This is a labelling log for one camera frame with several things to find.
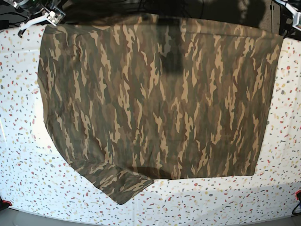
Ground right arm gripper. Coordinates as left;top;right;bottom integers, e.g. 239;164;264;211
18;6;66;38

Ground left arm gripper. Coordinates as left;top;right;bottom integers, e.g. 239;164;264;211
275;0;301;28

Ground camouflage T-shirt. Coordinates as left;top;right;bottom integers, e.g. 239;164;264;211
38;15;283;204

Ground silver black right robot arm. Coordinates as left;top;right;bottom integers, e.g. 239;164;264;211
4;0;66;38

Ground red clamp right corner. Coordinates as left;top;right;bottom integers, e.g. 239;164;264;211
295;190;301;202

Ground red clamp corner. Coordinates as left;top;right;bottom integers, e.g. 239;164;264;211
0;200;12;210
295;190;301;202

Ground red clamp left corner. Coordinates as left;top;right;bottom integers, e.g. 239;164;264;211
0;200;12;210

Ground green wrist camera board left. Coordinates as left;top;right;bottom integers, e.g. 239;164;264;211
293;15;301;30

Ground green wrist camera board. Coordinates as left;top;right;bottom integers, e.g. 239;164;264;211
293;15;301;30
49;11;65;24

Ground green wrist camera board right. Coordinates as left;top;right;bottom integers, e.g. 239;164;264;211
49;11;65;24

